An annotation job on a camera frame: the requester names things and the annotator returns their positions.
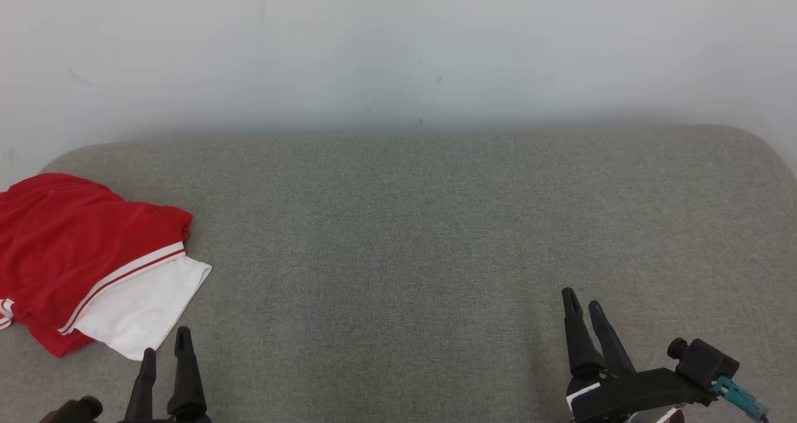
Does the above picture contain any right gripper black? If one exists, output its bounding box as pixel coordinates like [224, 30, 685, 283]
[562, 288, 717, 423]

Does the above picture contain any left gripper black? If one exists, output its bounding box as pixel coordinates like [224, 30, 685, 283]
[121, 326, 212, 423]

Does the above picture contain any red white basketball jersey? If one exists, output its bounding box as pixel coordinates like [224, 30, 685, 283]
[0, 173, 212, 361]

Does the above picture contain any teal right camera connector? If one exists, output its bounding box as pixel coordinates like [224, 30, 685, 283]
[712, 376, 770, 423]

